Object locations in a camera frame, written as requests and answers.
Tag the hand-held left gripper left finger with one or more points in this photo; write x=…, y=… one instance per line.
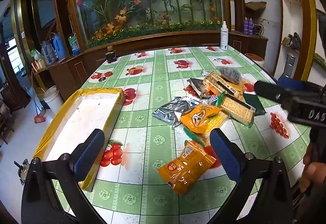
x=87, y=155

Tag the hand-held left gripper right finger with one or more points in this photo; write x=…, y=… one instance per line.
x=225, y=157

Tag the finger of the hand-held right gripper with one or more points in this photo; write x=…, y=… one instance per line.
x=290, y=81
x=270, y=90

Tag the dark green packet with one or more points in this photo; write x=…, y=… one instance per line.
x=254, y=104

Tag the yellow snack box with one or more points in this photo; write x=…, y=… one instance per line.
x=238, y=91

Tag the clear cracker pack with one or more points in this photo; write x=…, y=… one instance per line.
x=238, y=110

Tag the yellow-edged white tray box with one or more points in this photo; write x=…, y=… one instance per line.
x=84, y=117

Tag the clear dark seed packet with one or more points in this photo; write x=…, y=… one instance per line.
x=230, y=75

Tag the plain orange snack packet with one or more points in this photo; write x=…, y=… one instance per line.
x=183, y=170

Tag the orange cartoon snack packet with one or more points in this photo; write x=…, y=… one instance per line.
x=201, y=117

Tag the tan biscuit pack black label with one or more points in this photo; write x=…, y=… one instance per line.
x=219, y=84

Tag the small dotted candy packet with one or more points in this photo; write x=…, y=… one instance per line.
x=213, y=99

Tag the small white candy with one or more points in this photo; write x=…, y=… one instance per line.
x=205, y=73

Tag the black silver foil packet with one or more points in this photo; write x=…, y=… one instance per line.
x=196, y=86

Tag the person's right hand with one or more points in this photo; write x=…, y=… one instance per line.
x=308, y=175

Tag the metal canister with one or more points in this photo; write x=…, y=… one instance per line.
x=290, y=66

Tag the orange lidded bin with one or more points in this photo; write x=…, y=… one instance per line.
x=253, y=57

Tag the red broom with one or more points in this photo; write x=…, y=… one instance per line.
x=39, y=119

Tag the white plastic bucket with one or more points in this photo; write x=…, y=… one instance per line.
x=53, y=101

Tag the small electric motor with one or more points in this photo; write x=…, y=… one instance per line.
x=24, y=170

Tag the white spray bottle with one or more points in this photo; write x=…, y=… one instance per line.
x=224, y=38

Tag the green checkered fruit tablecloth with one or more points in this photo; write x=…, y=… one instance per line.
x=158, y=122

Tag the low wooden cabinet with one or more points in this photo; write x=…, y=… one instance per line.
x=71, y=68

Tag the dark glass bottle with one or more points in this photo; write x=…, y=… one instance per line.
x=111, y=57

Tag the orange white box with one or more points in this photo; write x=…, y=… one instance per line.
x=38, y=65

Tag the grey thermos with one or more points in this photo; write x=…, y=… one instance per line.
x=48, y=53

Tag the blue thermos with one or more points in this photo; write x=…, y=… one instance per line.
x=59, y=48

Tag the green white bag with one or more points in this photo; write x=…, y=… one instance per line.
x=35, y=54

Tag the window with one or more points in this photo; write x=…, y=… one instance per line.
x=14, y=57

